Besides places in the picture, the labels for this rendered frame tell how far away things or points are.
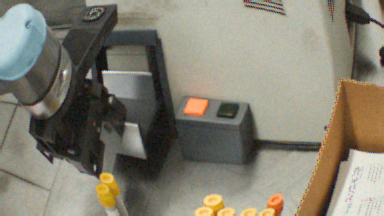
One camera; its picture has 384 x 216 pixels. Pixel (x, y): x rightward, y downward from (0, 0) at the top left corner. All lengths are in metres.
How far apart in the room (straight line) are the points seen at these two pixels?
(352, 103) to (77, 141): 0.27
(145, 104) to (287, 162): 0.15
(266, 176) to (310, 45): 0.16
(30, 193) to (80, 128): 1.47
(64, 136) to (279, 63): 0.24
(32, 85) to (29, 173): 1.65
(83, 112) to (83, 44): 0.06
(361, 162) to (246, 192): 0.17
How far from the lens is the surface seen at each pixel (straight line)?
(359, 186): 0.98
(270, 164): 1.12
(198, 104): 1.11
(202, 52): 1.09
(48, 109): 0.90
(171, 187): 1.12
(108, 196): 0.96
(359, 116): 1.00
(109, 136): 1.06
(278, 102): 1.10
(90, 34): 0.99
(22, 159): 2.54
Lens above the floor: 1.64
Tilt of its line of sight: 40 degrees down
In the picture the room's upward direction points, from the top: 11 degrees counter-clockwise
